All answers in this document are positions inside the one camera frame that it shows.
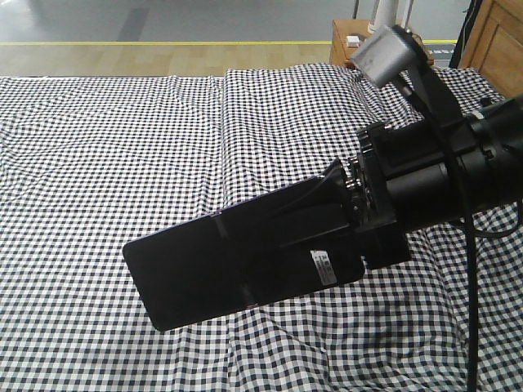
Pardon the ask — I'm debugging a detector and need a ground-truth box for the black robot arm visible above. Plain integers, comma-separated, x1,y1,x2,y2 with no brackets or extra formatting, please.
250,97,522,274

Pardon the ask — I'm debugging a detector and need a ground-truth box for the wooden bedside table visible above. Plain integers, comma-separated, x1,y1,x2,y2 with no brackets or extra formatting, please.
329,19,369,69

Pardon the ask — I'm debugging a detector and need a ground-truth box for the black foldable smartphone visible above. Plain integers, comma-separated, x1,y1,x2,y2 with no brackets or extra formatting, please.
123,191,364,331

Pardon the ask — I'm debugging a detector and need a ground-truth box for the white charger plug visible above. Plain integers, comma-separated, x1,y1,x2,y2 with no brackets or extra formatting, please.
346,35,360,47

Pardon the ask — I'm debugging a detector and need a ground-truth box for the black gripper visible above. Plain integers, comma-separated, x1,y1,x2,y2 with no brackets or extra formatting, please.
248,122,495,270

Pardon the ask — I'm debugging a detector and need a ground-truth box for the wooden headboard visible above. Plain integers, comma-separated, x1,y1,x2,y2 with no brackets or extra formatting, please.
458,0,522,97

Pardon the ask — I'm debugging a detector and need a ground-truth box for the black white checkered bedsheet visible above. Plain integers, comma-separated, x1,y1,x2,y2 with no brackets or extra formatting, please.
0,64,523,392

